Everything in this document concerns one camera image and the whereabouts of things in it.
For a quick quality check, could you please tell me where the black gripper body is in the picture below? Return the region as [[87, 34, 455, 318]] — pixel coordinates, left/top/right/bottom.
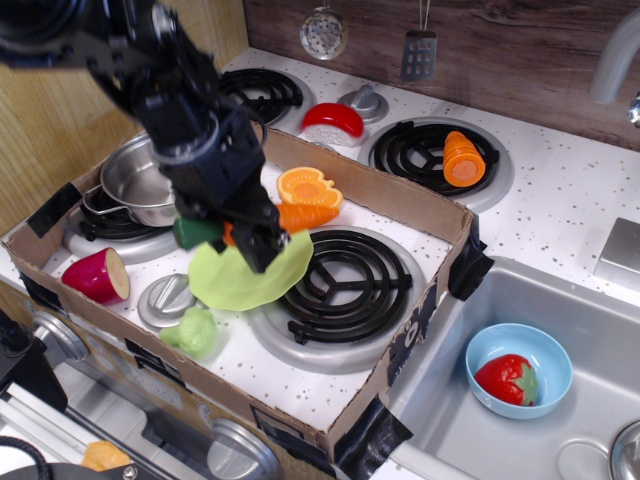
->
[[158, 108, 281, 235]]

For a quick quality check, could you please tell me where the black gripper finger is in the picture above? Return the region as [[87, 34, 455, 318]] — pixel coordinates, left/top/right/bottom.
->
[[231, 223, 290, 273]]

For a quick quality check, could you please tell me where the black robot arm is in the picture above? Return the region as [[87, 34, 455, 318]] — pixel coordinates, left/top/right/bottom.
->
[[1, 1, 288, 273]]

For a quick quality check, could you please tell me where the light green plastic plate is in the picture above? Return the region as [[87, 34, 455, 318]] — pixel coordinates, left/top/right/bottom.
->
[[188, 230, 314, 312]]

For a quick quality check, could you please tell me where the orange toy carrot slice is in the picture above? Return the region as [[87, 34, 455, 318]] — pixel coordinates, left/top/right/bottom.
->
[[443, 131, 486, 188]]

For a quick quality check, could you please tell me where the orange toy half fruit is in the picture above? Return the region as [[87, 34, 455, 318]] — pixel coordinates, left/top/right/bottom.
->
[[277, 167, 344, 209]]

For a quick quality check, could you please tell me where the black back left burner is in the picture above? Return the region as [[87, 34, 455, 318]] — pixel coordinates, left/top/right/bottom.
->
[[219, 68, 304, 124]]

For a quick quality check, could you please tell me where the black burner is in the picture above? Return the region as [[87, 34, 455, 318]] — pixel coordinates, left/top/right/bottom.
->
[[219, 68, 304, 124], [79, 186, 169, 241], [367, 121, 502, 197], [279, 228, 423, 344]]

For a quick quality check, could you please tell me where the stainless steel pot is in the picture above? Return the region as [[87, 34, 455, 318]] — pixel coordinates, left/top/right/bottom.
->
[[83, 133, 177, 228]]

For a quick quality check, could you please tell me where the black front right burner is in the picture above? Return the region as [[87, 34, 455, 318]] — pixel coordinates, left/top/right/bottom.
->
[[279, 228, 423, 344]]

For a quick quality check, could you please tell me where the silver stove knob front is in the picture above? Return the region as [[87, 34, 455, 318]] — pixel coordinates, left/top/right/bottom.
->
[[137, 274, 197, 331]]

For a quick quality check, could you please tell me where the silver stove knob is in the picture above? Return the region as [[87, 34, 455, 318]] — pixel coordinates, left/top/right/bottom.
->
[[338, 85, 389, 125], [137, 274, 197, 331]]

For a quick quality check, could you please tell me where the red white toy sushi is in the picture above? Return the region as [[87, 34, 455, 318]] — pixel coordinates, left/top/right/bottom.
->
[[302, 103, 366, 147]]

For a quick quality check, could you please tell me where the black front left burner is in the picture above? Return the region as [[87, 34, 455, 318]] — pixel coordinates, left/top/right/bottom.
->
[[79, 186, 169, 241]]

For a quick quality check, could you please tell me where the red toy half apple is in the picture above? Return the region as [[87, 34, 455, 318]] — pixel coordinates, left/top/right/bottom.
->
[[61, 247, 130, 305]]

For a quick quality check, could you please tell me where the silver stove knob back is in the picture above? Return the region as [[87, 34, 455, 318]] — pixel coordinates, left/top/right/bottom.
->
[[338, 85, 389, 125]]

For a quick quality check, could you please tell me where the hanging silver strainer ladle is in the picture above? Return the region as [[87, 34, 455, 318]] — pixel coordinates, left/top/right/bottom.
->
[[299, 1, 349, 61]]

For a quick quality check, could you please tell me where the black back right burner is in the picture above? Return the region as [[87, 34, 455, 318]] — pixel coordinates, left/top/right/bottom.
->
[[367, 121, 502, 197]]

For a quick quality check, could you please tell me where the silver oven dial right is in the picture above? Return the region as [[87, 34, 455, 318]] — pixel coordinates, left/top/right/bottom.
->
[[207, 419, 281, 480]]

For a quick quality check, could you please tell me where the silver oven dial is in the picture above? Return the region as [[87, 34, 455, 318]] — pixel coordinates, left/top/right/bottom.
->
[[33, 311, 90, 368], [207, 419, 281, 480]]

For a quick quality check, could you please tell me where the brown cardboard fence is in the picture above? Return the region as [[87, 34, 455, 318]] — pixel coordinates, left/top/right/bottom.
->
[[4, 130, 478, 463]]

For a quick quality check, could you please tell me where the silver oven dial left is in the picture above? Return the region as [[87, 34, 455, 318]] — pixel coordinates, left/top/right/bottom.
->
[[33, 311, 90, 368]]

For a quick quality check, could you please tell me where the hanging grey slotted spatula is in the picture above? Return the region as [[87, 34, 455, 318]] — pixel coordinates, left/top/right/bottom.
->
[[400, 1, 438, 83]]

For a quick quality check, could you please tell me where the yellow toy food piece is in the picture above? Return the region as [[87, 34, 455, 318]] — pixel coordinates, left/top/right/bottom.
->
[[80, 440, 131, 472]]

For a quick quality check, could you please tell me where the silver sink basin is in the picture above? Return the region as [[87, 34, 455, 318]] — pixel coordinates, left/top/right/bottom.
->
[[389, 257, 639, 479]]

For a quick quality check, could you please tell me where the red toy strawberry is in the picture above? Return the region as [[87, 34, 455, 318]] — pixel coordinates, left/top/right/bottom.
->
[[474, 354, 538, 407]]

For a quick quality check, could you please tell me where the light blue bowl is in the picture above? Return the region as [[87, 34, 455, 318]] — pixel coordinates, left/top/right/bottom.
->
[[465, 323, 573, 420]]

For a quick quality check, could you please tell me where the grey metal block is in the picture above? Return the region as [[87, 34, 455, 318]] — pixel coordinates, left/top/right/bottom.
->
[[594, 218, 639, 291]]

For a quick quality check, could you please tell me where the silver faucet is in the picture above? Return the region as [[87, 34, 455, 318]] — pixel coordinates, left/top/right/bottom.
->
[[588, 9, 639, 104]]

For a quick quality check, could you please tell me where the silver sink drain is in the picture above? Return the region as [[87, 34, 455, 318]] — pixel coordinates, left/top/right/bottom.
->
[[609, 420, 640, 480]]

